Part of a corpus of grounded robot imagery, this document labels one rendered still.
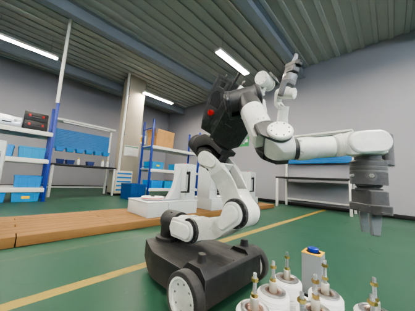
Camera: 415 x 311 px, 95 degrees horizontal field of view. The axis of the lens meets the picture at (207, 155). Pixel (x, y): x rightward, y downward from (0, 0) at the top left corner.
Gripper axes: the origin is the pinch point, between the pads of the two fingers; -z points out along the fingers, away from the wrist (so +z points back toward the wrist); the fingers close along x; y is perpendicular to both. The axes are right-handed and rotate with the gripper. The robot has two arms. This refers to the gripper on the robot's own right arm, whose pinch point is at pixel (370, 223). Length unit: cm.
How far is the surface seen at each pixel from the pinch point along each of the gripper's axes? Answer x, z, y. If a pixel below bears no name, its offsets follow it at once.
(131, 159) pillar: 554, 58, 346
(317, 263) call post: 21.0, -19.9, 4.5
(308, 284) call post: 23.1, -29.0, 7.1
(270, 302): 0.8, -24.4, 27.3
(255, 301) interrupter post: -5.2, -21.1, 32.7
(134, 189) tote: 386, -25, 248
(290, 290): 9.6, -25.0, 18.7
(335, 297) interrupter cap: 4.6, -23.2, 7.5
